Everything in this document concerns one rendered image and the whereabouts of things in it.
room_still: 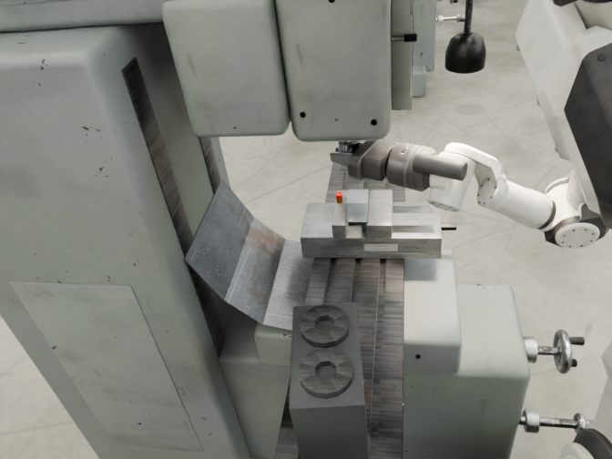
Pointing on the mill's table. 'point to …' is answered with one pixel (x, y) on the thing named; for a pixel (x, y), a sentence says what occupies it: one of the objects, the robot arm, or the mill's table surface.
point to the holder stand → (328, 382)
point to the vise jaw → (380, 214)
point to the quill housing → (337, 67)
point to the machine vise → (427, 228)
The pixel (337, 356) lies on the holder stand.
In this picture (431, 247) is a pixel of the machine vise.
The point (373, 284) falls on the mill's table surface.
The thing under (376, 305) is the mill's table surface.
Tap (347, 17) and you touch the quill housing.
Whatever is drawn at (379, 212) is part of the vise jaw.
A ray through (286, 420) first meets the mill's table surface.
